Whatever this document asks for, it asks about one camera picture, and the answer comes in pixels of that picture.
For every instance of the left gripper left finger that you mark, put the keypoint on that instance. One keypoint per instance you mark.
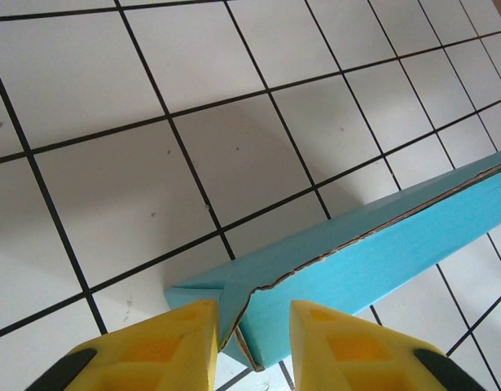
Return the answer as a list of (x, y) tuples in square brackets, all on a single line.
[(152, 354)]

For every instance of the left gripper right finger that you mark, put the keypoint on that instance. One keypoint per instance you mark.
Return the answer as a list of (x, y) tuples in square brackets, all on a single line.
[(356, 358)]

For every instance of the white and teal paper box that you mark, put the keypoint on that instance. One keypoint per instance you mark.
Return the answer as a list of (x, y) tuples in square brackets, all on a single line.
[(356, 264)]

